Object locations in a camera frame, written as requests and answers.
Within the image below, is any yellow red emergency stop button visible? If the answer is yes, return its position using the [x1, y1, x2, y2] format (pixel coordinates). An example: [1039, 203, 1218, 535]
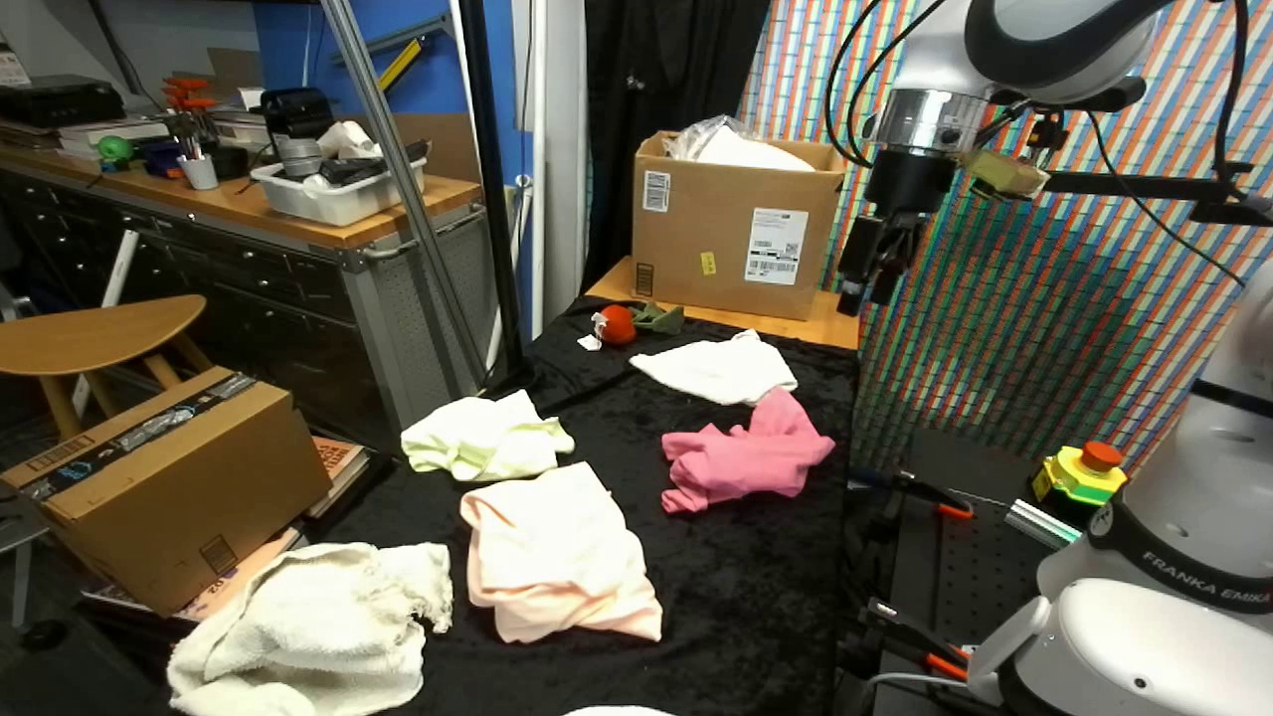
[1030, 439, 1134, 509]

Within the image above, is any white hose ring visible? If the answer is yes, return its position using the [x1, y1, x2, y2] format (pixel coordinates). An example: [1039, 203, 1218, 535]
[561, 701, 675, 716]

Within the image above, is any long cardboard box black tape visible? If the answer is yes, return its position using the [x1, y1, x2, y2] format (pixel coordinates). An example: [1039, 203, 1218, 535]
[0, 366, 333, 616]

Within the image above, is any black velvet table cover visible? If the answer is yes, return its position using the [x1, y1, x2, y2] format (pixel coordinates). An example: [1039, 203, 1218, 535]
[313, 297, 868, 716]

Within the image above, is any silver green cylinder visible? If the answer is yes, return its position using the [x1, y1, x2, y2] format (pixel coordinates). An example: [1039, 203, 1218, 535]
[1002, 494, 1092, 554]

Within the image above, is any wooden stool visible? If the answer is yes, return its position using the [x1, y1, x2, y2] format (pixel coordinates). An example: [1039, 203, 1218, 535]
[0, 290, 214, 447]

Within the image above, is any black flat device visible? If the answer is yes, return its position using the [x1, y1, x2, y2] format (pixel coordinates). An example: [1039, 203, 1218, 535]
[0, 77, 130, 134]

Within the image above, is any pale green cloth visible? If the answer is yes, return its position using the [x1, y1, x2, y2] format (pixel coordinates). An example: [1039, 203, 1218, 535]
[400, 384, 580, 484]

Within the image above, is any cardboard box with white label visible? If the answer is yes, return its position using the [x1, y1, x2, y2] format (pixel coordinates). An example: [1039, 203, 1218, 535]
[630, 128, 853, 323]

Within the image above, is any white plastic bin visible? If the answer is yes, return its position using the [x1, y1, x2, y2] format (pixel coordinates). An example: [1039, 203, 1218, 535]
[248, 150, 433, 229]

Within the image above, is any silver tripod pole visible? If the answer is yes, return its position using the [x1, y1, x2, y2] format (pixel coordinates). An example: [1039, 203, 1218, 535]
[320, 0, 496, 396]

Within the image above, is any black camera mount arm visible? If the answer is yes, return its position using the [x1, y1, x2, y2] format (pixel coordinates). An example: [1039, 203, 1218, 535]
[1039, 155, 1273, 229]

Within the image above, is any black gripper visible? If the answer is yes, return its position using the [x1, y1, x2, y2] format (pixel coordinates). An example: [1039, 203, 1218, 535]
[835, 207, 934, 318]

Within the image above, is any black curtain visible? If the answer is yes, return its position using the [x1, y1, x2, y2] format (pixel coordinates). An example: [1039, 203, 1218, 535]
[580, 0, 778, 290]

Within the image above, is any orange-handled tool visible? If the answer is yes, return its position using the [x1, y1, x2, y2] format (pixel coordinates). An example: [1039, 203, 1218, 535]
[862, 598, 974, 684]
[886, 467, 982, 526]

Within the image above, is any pink cloth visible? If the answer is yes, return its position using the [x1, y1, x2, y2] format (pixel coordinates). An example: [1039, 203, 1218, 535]
[656, 384, 839, 516]

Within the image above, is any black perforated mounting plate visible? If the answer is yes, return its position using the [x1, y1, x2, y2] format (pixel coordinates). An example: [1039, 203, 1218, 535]
[874, 432, 1112, 716]

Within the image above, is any peach cloth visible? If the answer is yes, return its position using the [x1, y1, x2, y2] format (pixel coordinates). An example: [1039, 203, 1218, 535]
[459, 457, 668, 650]

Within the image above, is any white cloth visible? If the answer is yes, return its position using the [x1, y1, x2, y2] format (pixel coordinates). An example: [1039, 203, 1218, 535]
[625, 325, 803, 408]

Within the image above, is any black vertical pole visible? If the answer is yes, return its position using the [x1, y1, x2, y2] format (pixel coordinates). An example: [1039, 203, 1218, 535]
[454, 0, 530, 391]

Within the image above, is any white cup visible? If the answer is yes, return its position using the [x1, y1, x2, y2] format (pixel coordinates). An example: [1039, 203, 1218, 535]
[180, 147, 225, 193]

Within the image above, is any orange plush with green leaves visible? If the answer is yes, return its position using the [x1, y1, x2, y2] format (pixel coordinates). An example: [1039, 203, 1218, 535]
[577, 297, 687, 359]

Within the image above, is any light wooden board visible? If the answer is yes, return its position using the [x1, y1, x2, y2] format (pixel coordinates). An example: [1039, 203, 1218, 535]
[580, 256, 868, 354]

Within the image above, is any white plastic bag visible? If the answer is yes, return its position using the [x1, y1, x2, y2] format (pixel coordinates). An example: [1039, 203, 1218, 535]
[666, 110, 821, 175]

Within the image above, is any cream terry towel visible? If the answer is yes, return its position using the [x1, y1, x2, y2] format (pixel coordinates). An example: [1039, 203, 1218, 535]
[165, 535, 459, 716]

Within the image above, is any grey workbench with wooden top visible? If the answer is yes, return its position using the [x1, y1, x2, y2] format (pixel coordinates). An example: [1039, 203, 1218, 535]
[0, 130, 503, 448]

